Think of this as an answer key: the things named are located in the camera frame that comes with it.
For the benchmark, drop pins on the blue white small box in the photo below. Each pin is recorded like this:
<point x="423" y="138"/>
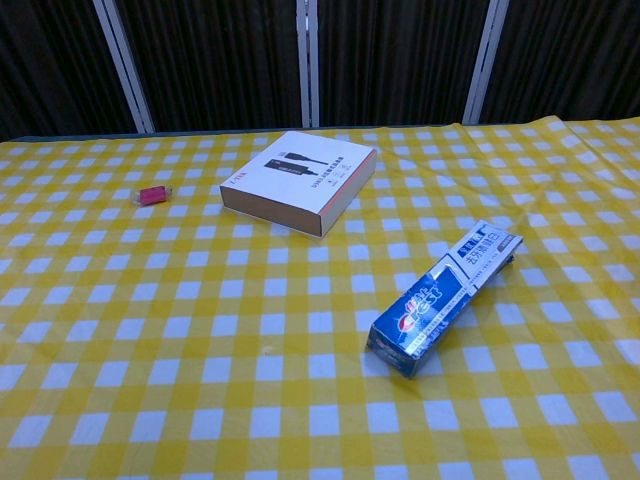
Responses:
<point x="425" y="310"/>

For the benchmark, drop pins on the yellow white checked tablecloth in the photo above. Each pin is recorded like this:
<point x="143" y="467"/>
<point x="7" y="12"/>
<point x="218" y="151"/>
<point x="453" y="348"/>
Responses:
<point x="200" y="350"/>

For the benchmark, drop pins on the pink wrapped candy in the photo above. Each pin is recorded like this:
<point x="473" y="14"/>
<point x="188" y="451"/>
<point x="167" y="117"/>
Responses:
<point x="151" y="195"/>

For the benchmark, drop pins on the black fabric partition panel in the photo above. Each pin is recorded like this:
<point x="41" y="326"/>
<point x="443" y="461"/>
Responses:
<point x="215" y="60"/>
<point x="400" y="60"/>
<point x="575" y="55"/>
<point x="50" y="65"/>

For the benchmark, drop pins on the white partition frame post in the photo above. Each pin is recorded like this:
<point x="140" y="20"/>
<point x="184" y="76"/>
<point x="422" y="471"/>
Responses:
<point x="307" y="60"/>
<point x="482" y="60"/>
<point x="125" y="70"/>

